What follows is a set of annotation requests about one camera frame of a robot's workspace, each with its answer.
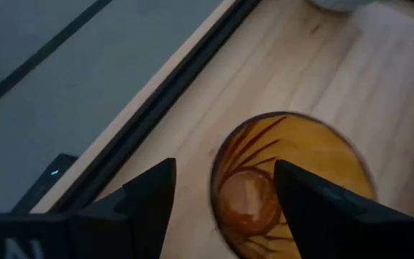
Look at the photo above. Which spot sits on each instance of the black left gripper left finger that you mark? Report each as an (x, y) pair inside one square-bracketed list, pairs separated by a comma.
[(146, 208)]

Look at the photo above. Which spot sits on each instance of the black box with blue light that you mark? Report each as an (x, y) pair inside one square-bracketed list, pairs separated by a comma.
[(45, 187)]

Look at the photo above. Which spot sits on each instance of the black table edge rail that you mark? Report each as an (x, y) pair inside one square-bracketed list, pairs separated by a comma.
[(156, 108)]

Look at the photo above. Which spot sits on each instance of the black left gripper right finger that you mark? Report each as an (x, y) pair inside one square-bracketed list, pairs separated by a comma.
[(322, 223)]

